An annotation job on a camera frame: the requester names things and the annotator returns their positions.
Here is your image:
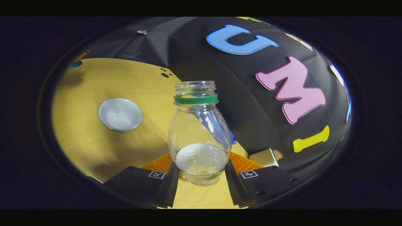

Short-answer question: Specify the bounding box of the black backdrop cloth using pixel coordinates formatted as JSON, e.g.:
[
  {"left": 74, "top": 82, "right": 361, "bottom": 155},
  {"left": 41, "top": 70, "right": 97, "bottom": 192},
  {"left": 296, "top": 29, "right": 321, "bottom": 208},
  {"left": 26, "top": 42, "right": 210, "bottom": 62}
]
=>
[{"left": 68, "top": 17, "right": 353, "bottom": 181}]

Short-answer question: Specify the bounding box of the dark teacup with white inside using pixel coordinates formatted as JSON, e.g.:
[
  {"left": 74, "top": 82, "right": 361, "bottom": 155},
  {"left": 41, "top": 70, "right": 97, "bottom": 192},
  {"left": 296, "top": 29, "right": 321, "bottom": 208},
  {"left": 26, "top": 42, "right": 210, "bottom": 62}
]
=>
[{"left": 98, "top": 97, "right": 144, "bottom": 132}]

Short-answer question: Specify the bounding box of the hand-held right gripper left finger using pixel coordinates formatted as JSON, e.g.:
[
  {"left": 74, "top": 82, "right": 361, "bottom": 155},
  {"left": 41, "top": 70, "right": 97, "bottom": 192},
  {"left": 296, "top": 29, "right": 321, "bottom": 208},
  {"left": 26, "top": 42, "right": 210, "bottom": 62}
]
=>
[{"left": 102, "top": 153, "right": 180, "bottom": 208}]

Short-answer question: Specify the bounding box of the clear plastic water bottle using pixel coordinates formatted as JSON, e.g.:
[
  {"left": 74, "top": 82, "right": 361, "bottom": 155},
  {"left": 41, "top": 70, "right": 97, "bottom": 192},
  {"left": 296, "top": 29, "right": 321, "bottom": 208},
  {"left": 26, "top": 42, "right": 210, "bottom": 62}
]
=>
[{"left": 167, "top": 81, "right": 232, "bottom": 186}]

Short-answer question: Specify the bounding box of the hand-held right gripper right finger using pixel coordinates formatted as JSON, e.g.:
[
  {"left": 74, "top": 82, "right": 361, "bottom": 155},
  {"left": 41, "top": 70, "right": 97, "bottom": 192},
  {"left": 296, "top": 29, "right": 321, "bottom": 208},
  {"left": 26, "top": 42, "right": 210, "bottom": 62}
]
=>
[{"left": 224, "top": 152, "right": 302, "bottom": 208}]

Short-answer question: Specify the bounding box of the white toaster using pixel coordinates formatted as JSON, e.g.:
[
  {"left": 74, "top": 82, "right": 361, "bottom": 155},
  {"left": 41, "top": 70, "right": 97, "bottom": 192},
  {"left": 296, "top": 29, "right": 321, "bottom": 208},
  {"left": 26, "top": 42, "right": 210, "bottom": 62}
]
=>
[{"left": 249, "top": 148, "right": 279, "bottom": 168}]

